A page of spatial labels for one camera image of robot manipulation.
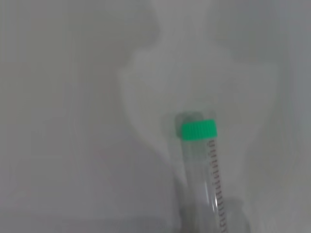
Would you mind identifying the green-capped tube with red label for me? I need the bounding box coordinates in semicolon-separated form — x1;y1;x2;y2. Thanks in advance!
181;118;230;233

